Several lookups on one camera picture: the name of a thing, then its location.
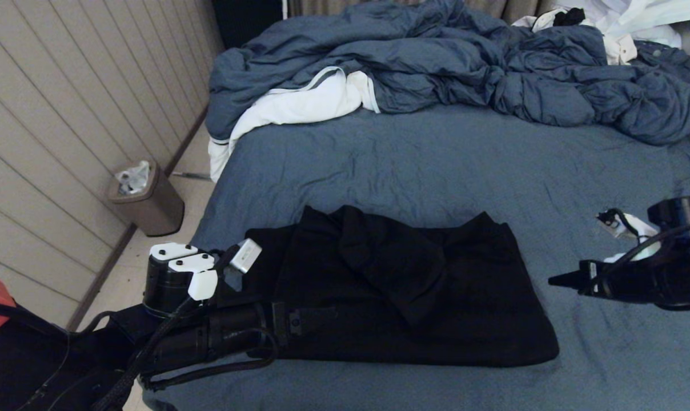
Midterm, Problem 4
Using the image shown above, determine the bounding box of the blue denim garment with buttons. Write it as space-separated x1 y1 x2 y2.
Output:
635 41 690 92

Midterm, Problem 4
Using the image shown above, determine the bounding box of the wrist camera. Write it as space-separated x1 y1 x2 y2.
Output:
596 196 690 263
142 238 263 320

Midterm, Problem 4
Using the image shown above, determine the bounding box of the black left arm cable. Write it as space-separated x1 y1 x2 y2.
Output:
0 297 278 411

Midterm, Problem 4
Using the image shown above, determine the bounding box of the cream garment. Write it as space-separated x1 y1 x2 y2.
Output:
605 33 638 65

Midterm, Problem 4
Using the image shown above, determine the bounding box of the beige curtain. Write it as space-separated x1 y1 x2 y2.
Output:
288 0 557 25

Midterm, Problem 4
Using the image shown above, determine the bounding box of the blue bed sheet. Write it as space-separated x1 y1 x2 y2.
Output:
142 106 690 411

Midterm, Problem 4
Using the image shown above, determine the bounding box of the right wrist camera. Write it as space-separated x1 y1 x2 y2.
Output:
596 196 690 263

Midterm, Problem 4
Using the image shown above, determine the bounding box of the rumpled blue duvet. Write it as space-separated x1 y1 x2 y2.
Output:
205 0 690 146

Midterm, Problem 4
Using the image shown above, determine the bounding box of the brown trash bin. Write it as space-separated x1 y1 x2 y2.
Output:
106 161 186 237

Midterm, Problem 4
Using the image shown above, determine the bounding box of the black zip hoodie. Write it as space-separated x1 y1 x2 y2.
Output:
239 205 560 368

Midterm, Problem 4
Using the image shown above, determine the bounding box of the small black garment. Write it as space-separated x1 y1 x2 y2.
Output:
553 9 585 27

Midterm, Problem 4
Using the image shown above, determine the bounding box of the white clothes pile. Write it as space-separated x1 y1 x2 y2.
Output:
514 0 690 49

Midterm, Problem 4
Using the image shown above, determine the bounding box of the white plastic bin liner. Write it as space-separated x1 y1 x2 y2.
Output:
115 160 151 195

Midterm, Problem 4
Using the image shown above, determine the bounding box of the black furniture piece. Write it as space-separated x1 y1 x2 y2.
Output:
211 0 286 49

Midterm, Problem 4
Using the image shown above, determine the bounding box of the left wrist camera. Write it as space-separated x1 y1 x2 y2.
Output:
142 238 263 320

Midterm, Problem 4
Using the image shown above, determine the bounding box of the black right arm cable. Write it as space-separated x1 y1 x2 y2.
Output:
593 208 690 312

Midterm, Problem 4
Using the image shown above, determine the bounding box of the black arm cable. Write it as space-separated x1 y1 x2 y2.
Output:
0 297 278 411
593 208 690 312

